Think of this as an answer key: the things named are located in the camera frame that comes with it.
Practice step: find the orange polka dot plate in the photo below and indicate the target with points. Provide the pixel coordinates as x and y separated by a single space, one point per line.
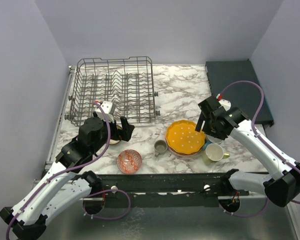
182 137

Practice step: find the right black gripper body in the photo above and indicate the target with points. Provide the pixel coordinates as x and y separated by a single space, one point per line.
210 128

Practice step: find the dark brown cream bowl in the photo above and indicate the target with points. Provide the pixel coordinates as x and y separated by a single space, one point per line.
114 142

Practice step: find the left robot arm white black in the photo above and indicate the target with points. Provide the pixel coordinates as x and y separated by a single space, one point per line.
63 184

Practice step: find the grey wire dish rack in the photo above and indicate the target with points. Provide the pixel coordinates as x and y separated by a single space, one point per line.
126 82

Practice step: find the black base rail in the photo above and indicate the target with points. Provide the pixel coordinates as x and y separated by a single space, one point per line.
161 190

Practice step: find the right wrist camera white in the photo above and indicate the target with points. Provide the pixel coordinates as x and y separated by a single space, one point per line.
226 104

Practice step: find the blue floral mug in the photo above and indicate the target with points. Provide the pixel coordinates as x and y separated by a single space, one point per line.
211 140

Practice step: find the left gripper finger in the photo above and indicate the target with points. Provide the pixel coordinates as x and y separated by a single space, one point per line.
124 123
127 130

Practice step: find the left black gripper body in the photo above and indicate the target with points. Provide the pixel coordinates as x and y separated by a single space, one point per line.
114 133

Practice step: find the red patterned bowl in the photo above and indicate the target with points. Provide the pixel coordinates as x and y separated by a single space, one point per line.
129 161

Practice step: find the yellow green mug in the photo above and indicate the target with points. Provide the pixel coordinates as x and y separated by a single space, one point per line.
214 153

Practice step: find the small grey cup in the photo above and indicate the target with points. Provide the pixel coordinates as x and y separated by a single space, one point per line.
160 147

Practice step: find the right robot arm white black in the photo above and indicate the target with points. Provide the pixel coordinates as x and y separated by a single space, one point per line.
282 182

